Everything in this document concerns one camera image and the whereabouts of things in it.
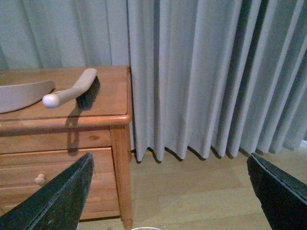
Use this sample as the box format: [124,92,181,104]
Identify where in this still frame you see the wooden drawer knob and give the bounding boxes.
[35,173,46,185]

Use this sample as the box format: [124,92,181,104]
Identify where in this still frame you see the grey curtain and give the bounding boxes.
[0,0,307,161]

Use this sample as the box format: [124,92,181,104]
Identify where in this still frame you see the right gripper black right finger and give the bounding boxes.
[247,153,307,230]

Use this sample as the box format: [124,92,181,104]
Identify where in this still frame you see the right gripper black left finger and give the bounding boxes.
[0,153,94,230]

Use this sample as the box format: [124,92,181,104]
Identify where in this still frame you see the wooden nightstand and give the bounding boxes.
[0,66,133,230]

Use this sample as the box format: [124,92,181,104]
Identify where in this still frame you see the beige plastic dustpan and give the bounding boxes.
[0,80,55,114]

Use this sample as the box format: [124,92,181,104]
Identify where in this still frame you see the beige hand brush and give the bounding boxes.
[42,68,100,110]

